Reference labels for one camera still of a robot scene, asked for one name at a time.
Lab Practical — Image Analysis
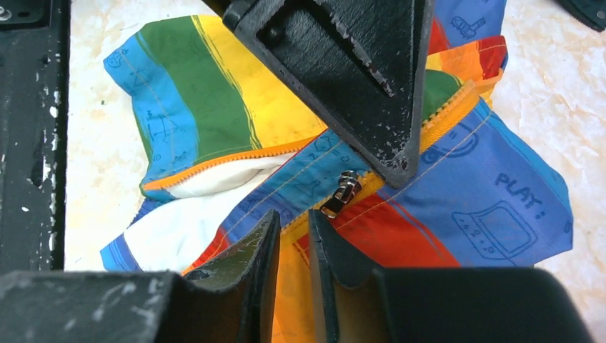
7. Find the silver zipper pull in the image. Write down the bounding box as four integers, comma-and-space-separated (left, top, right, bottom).
319, 170, 362, 219

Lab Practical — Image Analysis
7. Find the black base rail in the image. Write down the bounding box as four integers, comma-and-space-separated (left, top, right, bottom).
1, 1, 71, 273

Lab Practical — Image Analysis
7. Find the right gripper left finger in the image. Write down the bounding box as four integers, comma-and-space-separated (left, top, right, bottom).
1, 210, 280, 342

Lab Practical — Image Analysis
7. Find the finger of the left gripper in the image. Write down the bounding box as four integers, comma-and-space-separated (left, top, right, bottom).
557, 0, 605, 32
222, 0, 434, 188

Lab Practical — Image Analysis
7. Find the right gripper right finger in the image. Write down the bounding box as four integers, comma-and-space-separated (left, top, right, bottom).
309, 210, 592, 342

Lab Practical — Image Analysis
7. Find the rainbow striped jacket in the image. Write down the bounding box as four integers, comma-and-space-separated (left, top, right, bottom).
95, 1, 573, 342

